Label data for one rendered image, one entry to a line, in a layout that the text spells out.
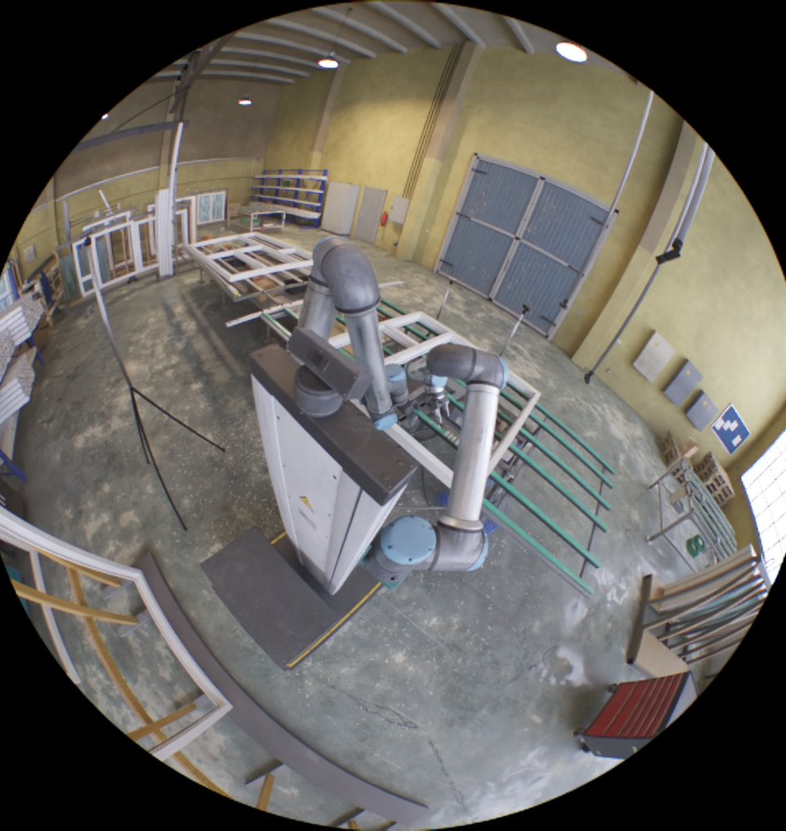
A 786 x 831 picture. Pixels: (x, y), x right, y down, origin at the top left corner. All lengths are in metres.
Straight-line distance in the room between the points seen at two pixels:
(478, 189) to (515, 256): 2.19
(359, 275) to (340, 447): 0.41
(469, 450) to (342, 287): 0.58
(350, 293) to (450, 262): 7.92
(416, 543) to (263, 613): 0.74
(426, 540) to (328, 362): 0.60
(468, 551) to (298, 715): 1.74
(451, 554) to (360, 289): 0.76
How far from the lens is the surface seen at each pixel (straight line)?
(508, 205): 7.99
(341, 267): 0.65
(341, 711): 2.20
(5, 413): 4.64
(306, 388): 0.35
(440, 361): 0.89
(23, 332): 4.77
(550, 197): 7.81
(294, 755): 2.31
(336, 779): 2.42
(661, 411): 8.43
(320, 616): 1.23
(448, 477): 1.48
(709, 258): 8.23
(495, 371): 0.91
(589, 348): 7.31
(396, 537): 0.79
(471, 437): 0.85
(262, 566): 1.27
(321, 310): 0.78
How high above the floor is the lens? 2.07
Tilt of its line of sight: 45 degrees down
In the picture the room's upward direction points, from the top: 20 degrees clockwise
